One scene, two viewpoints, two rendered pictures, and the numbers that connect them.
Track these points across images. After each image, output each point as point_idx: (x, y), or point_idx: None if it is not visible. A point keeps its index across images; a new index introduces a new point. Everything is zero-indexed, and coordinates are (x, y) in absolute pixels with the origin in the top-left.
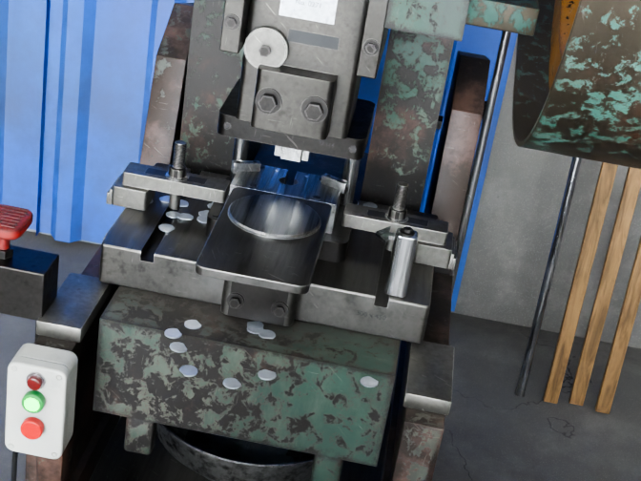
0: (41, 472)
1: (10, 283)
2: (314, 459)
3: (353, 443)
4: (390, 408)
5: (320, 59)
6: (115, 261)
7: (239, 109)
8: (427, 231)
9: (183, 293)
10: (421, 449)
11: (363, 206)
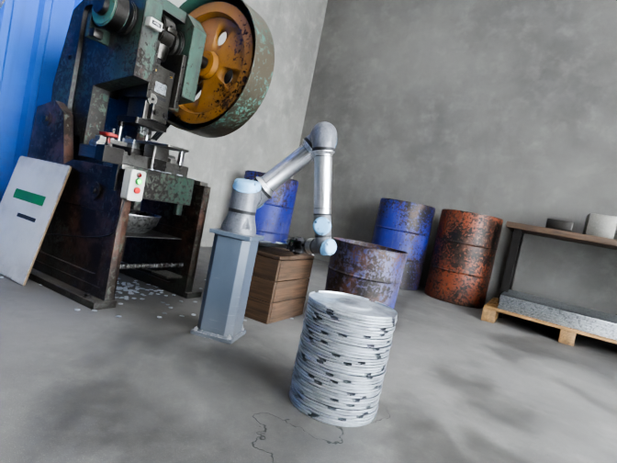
0: (124, 213)
1: (115, 152)
2: (177, 206)
3: (185, 199)
4: None
5: (162, 104)
6: None
7: (143, 115)
8: (172, 155)
9: (137, 164)
10: (207, 193)
11: None
